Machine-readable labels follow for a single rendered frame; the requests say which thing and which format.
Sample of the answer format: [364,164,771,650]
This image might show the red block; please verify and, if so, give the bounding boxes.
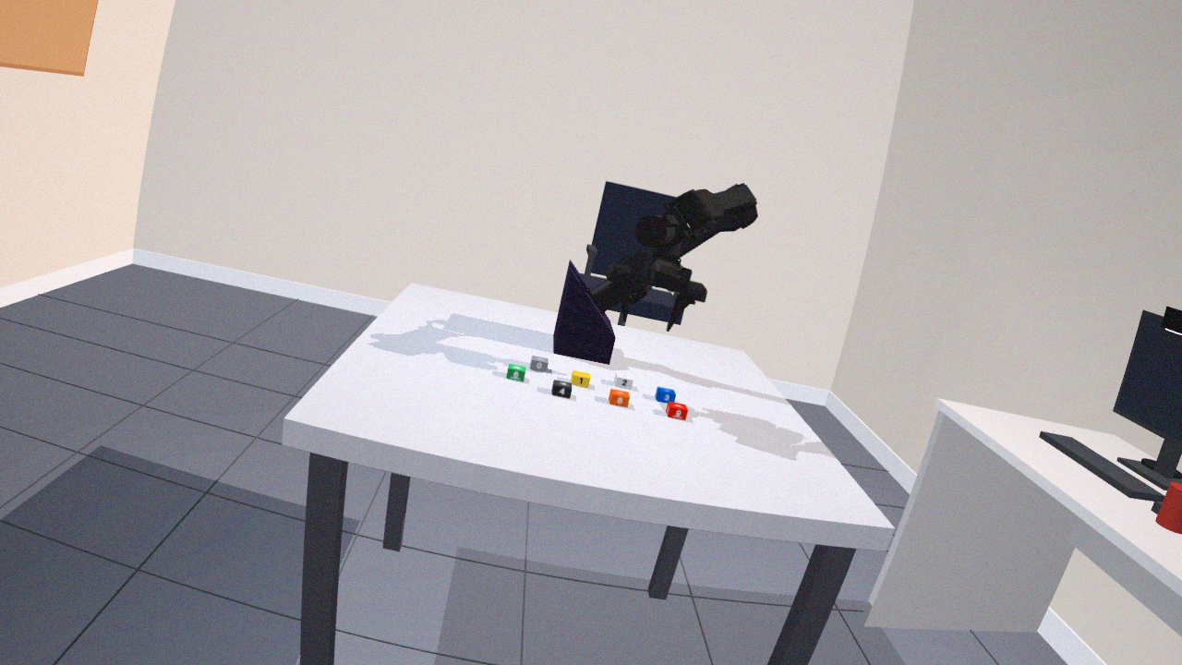
[665,402,688,420]

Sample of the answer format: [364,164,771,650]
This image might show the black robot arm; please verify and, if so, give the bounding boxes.
[586,183,758,315]

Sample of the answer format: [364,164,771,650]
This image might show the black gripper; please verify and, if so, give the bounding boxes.
[606,247,707,332]

